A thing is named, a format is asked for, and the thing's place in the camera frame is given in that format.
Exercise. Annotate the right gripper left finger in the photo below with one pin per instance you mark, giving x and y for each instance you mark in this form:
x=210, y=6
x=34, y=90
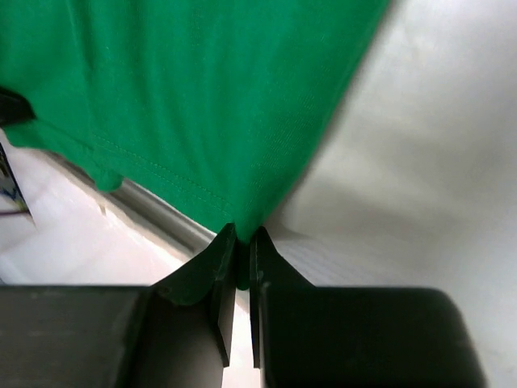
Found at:
x=175, y=333

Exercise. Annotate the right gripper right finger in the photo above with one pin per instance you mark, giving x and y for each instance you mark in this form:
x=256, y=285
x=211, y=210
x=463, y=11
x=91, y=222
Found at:
x=305, y=335

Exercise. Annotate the aluminium table rail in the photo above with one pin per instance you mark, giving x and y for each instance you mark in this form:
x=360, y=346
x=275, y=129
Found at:
x=143, y=211

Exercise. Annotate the green t shirt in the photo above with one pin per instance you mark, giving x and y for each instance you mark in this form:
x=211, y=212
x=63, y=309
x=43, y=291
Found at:
x=215, y=106

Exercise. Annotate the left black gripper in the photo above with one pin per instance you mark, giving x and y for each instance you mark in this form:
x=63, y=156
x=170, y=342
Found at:
x=14, y=108

